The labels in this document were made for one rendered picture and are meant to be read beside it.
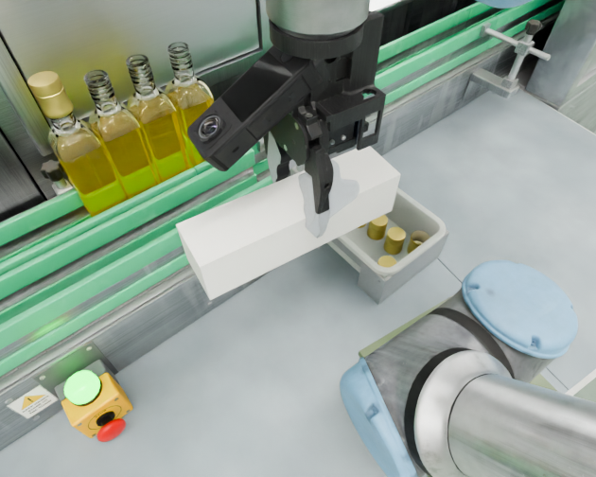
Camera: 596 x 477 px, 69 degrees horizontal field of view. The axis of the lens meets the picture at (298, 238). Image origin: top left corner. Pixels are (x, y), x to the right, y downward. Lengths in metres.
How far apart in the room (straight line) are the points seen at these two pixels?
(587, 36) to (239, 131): 1.08
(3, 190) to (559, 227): 1.05
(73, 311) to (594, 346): 0.83
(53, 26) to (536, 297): 0.69
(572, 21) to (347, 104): 1.00
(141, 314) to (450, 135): 0.84
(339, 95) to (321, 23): 0.09
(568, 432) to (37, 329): 0.58
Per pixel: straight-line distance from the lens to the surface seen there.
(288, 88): 0.35
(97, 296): 0.66
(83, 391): 0.69
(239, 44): 0.89
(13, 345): 0.67
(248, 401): 0.73
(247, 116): 0.35
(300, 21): 0.32
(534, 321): 0.49
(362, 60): 0.38
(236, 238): 0.43
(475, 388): 0.38
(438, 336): 0.46
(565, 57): 1.36
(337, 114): 0.37
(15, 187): 0.88
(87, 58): 0.77
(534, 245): 0.99
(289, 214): 0.44
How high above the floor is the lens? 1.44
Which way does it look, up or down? 52 degrees down
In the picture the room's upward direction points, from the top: straight up
